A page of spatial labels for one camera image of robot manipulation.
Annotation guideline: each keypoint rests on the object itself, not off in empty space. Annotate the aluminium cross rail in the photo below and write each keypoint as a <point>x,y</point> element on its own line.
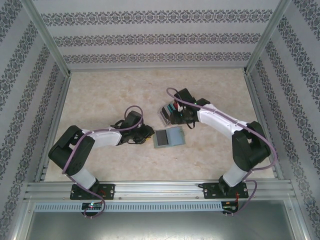
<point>157,68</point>

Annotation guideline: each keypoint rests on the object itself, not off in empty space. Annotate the small circuit board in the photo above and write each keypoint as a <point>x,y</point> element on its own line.
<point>230,206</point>
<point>92,205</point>

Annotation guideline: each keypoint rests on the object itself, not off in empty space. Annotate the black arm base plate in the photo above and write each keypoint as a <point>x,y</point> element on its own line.
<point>110,191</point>
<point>210,191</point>

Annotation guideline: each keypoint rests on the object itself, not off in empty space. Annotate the green leather card holder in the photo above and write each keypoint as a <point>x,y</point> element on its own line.
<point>177,136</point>

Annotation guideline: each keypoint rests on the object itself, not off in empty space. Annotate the aluminium mounting rail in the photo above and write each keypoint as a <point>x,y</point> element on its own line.
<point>160,190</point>

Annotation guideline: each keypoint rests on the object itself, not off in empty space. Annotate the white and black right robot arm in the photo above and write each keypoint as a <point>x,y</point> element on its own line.
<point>215,118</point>

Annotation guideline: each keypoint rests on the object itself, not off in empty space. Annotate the clear acrylic card box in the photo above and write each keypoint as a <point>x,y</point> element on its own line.
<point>165,122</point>

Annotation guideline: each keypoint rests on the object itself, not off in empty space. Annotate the black credit card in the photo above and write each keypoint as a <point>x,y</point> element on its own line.
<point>165,113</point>

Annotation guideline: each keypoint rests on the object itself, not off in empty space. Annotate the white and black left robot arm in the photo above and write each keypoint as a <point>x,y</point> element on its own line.
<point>105,137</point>

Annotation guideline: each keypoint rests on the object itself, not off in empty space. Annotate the red credit card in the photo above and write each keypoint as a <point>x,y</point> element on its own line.
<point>175,103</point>

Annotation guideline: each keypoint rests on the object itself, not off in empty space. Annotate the aluminium frame post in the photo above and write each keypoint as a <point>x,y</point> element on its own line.
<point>267,37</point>
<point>48,40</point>

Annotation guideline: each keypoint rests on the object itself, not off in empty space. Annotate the grey metal panel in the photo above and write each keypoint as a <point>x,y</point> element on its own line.
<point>160,227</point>

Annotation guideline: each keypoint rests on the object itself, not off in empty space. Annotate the aluminium side rail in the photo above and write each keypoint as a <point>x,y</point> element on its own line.
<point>262,125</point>

